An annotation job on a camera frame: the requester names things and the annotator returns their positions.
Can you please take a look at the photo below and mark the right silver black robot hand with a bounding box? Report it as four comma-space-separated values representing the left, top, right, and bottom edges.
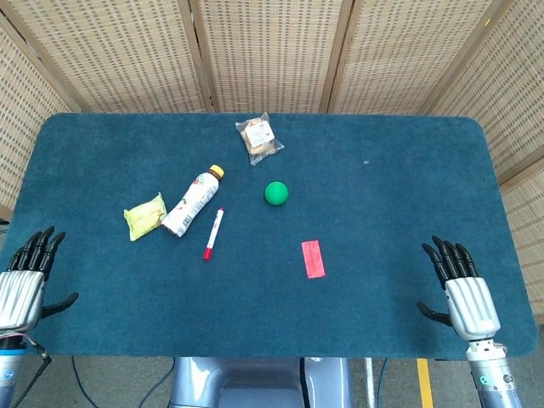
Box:
416, 235, 502, 341

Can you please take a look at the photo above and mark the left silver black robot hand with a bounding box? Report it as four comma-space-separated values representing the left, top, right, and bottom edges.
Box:
0, 226, 80, 333

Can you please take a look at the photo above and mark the red card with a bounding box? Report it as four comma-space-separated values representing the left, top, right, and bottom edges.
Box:
301, 240, 327, 280

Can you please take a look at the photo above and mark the blue carpet table mat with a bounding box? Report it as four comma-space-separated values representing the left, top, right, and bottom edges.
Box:
0, 112, 539, 360

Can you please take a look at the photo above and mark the white table leg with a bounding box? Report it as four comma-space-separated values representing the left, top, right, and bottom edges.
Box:
364, 358, 376, 408

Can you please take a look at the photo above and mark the yellow-green snack packet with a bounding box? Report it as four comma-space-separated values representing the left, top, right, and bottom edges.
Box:
123, 191, 168, 242

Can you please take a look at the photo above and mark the white drink bottle yellow cap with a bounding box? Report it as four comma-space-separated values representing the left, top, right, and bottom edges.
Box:
160, 164, 226, 238

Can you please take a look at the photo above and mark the red white marker pen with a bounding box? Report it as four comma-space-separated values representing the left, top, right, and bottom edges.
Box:
201, 207, 225, 261

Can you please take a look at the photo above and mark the green ball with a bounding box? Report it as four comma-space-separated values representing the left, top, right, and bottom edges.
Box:
263, 181, 291, 207

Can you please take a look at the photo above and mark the grey-blue robot torso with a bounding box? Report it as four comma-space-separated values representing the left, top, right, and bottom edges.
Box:
168, 356, 354, 408

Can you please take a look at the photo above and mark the clear bag of biscuits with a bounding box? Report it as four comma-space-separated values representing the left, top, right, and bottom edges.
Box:
235, 111, 285, 167

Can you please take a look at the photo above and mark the woven bamboo folding screen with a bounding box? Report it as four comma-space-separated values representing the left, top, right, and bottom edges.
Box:
0, 0, 544, 324

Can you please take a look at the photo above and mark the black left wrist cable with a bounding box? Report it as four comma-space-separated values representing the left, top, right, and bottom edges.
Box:
8, 335, 54, 408

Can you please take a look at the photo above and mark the blue floor cable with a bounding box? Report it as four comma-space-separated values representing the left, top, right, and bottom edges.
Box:
71, 355, 176, 408

